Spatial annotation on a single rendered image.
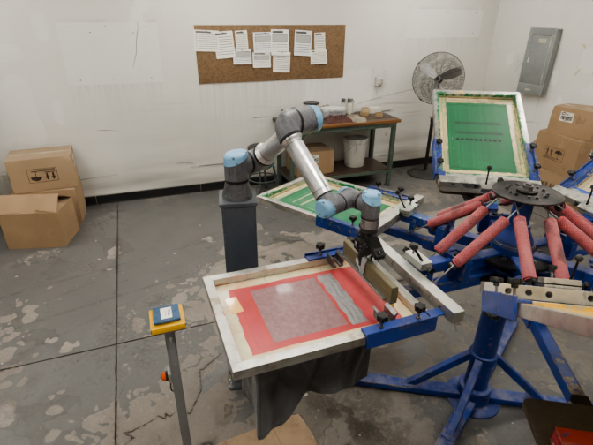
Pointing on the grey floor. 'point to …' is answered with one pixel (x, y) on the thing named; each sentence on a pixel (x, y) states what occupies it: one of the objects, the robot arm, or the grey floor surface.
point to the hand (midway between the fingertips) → (367, 271)
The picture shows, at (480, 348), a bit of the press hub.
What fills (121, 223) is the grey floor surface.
